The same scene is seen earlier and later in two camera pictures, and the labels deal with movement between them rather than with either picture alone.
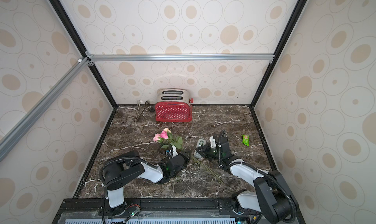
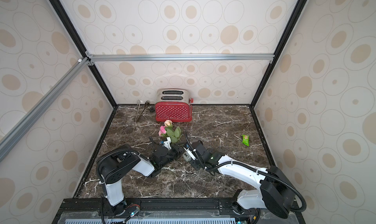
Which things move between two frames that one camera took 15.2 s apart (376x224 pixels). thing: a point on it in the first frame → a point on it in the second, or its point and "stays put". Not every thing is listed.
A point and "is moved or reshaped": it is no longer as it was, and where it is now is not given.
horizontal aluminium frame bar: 179,56 stays put
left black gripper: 184,156 → 177,150
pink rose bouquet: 166,137 is moved or reshaped
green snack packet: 245,140 stays put
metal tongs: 146,103 stays put
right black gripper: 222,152 → 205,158
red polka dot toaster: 173,105 stays put
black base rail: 158,211 stays put
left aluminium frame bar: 9,139 stays put
